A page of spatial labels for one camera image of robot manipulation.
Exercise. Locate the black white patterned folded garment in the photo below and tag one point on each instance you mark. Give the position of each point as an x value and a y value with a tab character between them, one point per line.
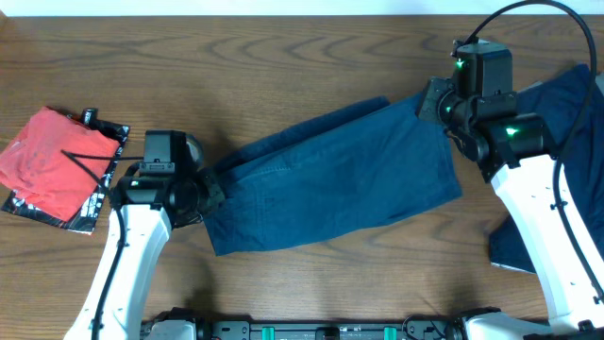
84	219

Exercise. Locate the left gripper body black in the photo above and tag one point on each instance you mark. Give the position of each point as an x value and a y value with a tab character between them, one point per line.
203	193

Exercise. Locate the black mounting rail base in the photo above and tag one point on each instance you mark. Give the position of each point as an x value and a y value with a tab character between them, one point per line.
325	330

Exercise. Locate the red folded t-shirt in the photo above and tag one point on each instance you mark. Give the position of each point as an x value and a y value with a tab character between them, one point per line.
34	166

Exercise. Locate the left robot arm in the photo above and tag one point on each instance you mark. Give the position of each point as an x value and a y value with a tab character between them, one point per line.
147	208

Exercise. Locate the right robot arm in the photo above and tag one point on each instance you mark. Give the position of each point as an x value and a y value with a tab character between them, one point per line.
512	139

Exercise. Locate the navy blue shorts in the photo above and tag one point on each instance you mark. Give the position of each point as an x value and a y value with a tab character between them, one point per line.
367	165

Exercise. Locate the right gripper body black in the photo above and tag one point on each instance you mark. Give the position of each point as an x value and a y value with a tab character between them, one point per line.
441	104

